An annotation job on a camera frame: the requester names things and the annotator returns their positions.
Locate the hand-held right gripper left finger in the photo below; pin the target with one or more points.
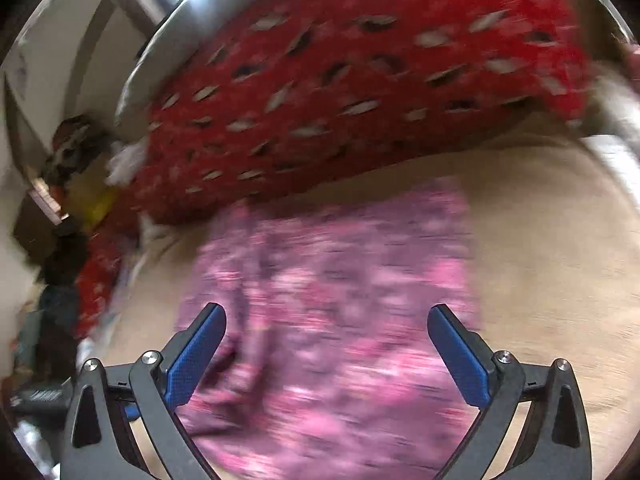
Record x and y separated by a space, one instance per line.
192 360

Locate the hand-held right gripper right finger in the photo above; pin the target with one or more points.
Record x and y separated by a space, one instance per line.
462 360

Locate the pink floral garment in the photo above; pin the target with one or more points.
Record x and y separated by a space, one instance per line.
340 310

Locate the beige bed blanket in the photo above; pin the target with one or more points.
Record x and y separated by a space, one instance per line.
550 260

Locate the yellow bag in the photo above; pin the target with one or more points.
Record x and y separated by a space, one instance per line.
92 197

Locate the crumpled white cloth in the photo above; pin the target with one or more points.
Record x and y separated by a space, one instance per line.
127 162

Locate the brown patterned bundle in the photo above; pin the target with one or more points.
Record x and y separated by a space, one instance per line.
75 145

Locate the white lavender sheet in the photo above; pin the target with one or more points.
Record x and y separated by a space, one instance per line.
620 160

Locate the red patterned blanket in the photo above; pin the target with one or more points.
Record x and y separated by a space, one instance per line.
360 85

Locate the grey cushion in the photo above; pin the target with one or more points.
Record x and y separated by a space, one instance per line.
165 45

